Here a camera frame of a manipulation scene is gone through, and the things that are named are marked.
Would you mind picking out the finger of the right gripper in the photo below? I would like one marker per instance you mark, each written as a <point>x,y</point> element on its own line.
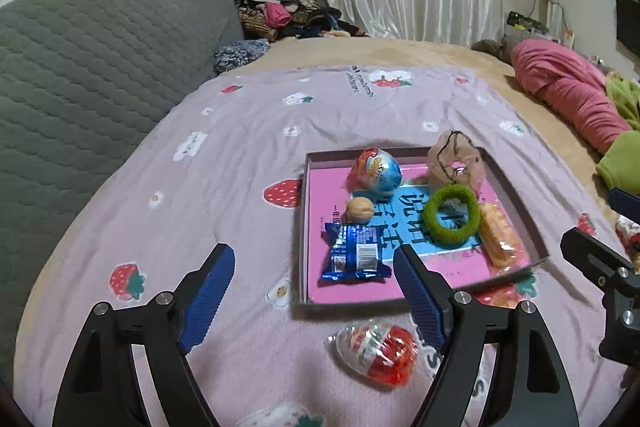
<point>590,256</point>
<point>625,204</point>

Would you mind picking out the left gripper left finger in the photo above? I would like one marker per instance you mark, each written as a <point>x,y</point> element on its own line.
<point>100,385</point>

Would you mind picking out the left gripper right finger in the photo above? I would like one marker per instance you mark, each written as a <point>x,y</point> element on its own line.
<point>529,386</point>

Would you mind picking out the cracker pack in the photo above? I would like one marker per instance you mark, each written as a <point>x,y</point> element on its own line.
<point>505,296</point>
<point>502,244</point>

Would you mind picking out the red toy egg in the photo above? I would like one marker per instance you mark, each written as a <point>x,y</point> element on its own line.
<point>381,352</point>

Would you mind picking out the beige sheer scrunchie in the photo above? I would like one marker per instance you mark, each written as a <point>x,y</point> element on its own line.
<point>454,159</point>

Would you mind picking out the blue snack packet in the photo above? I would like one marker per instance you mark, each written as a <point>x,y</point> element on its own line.
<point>355,253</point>

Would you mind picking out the blue toy egg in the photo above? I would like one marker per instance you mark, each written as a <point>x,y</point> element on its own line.
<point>376,171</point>

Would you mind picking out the walnut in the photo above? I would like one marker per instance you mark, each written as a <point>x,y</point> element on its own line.
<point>359,210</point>

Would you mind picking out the green garment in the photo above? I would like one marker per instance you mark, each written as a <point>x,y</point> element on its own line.
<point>619,166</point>

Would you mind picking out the pink quilt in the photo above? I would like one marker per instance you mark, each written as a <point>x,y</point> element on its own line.
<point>570,85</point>

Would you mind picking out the pink blue book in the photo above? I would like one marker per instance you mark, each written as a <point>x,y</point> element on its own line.
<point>400,215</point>

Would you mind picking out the black television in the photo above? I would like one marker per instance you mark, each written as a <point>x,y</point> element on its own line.
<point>628,24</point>

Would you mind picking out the dark shallow box tray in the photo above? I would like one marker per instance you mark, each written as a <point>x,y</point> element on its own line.
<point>496,188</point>

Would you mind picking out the purple strawberry blanket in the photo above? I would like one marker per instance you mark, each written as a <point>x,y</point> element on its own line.
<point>218,169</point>

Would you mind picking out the grey quilted headboard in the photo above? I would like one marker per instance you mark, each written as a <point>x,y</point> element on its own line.
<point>83,82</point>

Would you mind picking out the blue floral pillow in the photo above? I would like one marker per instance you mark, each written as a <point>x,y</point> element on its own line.
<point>239,54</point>

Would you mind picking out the pile of clothes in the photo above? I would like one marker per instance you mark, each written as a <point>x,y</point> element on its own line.
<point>276,20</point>

